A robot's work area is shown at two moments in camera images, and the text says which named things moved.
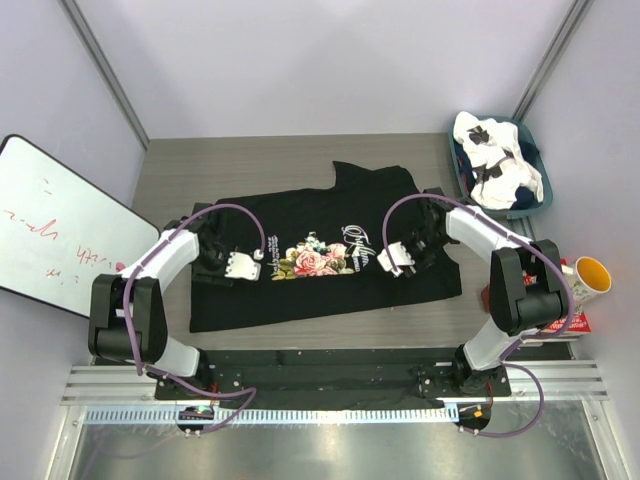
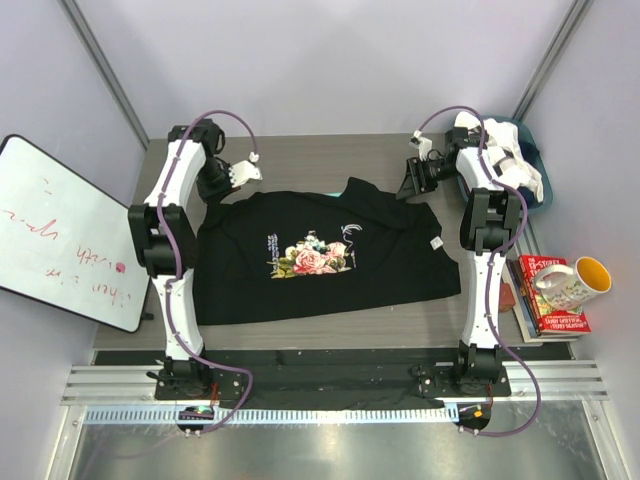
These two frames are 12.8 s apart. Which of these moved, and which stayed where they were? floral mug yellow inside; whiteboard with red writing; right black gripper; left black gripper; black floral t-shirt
Moved: right black gripper; left black gripper; black floral t-shirt
Stayed: floral mug yellow inside; whiteboard with red writing
